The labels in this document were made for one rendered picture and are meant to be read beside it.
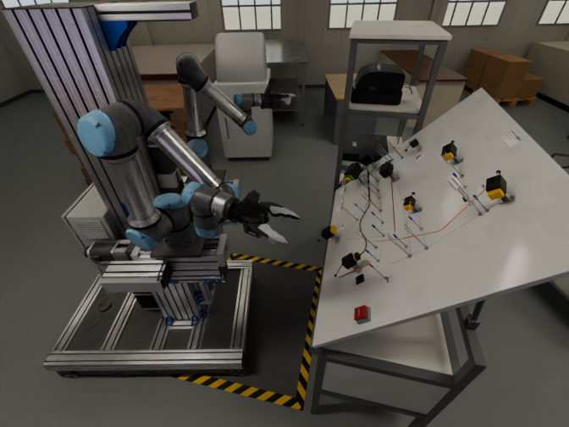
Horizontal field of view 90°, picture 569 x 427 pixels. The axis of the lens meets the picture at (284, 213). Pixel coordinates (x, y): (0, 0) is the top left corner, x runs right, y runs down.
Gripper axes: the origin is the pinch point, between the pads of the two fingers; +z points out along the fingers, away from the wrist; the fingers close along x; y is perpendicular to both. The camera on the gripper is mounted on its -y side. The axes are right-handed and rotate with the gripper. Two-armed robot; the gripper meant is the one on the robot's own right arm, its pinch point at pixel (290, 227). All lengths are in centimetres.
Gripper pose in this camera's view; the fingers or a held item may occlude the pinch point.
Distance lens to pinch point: 80.9
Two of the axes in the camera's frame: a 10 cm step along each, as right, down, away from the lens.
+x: -4.1, 7.6, -5.1
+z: 9.1, 3.4, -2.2
